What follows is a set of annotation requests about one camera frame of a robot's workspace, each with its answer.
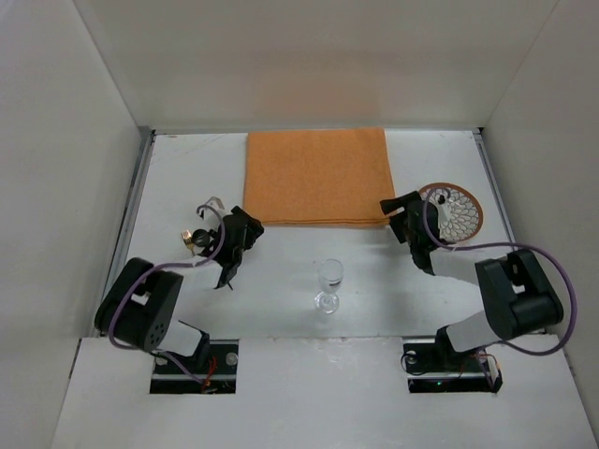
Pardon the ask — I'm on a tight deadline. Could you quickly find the floral patterned ceramic plate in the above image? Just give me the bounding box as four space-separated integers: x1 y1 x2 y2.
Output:
419 182 484 244

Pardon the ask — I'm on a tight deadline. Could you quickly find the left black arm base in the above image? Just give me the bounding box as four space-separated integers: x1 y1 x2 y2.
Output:
149 340 240 395

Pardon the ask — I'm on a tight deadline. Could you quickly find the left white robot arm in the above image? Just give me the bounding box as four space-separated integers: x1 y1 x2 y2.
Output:
94 203 264 374

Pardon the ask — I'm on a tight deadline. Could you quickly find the orange cloth napkin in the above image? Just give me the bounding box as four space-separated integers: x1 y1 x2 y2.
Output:
243 127 395 227

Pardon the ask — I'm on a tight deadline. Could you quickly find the gold fork dark handle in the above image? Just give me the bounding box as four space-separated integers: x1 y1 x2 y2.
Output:
182 230 197 256

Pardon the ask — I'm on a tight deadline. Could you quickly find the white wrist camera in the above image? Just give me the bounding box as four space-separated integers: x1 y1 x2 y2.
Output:
196 196 226 221
430 194 455 241

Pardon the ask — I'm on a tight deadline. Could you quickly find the clear wine glass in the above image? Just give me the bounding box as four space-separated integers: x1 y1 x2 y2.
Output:
314 259 343 314

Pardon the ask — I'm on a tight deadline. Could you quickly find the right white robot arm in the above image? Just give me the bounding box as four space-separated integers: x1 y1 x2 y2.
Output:
380 187 563 370

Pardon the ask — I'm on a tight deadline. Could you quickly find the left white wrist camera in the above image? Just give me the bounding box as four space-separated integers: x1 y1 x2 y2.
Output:
196 196 226 221

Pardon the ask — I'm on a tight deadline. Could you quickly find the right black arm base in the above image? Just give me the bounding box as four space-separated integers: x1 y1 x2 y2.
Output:
400 330 504 394

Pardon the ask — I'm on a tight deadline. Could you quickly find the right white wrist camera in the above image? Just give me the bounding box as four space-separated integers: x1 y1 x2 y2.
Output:
430 194 455 241

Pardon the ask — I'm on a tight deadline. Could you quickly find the black spoon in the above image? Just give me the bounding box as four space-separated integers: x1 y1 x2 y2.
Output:
191 228 218 249

